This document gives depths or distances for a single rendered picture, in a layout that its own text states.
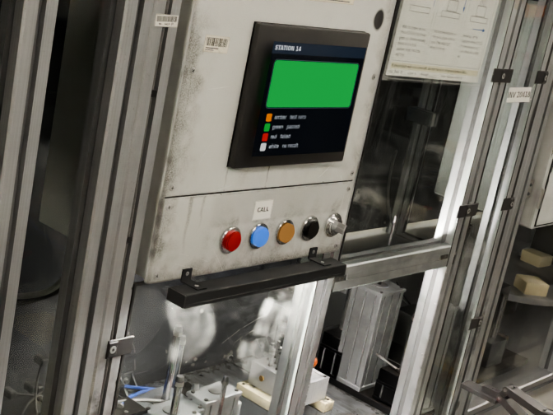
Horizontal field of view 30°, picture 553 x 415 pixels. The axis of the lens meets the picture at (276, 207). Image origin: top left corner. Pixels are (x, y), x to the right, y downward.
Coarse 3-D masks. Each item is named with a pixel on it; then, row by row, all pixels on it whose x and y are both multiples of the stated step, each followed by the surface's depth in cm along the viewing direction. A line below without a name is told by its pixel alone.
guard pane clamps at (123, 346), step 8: (496, 72) 191; (504, 72) 193; (512, 72) 195; (544, 72) 205; (496, 80) 192; (504, 80) 194; (536, 80) 204; (544, 80) 206; (504, 200) 210; (512, 200) 212; (464, 208) 198; (472, 208) 201; (504, 208) 211; (464, 216) 199; (472, 320) 217; (480, 320) 220; (472, 328) 218; (128, 336) 139; (112, 344) 137; (120, 344) 138; (128, 344) 139; (112, 352) 137; (120, 352) 139; (128, 352) 140
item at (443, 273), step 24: (384, 48) 162; (504, 48) 190; (480, 144) 195; (480, 168) 198; (456, 240) 201; (456, 264) 204; (312, 312) 171; (432, 312) 204; (432, 336) 206; (312, 360) 176; (408, 360) 209; (432, 360) 210; (408, 408) 210
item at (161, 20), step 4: (156, 16) 124; (160, 16) 125; (164, 16) 125; (168, 16) 126; (172, 16) 126; (176, 16) 127; (156, 20) 125; (160, 20) 125; (164, 20) 125; (168, 20) 126; (172, 20) 126; (176, 20) 127; (156, 24) 125; (160, 24) 125; (164, 24) 126; (168, 24) 126; (172, 24) 127; (176, 24) 127
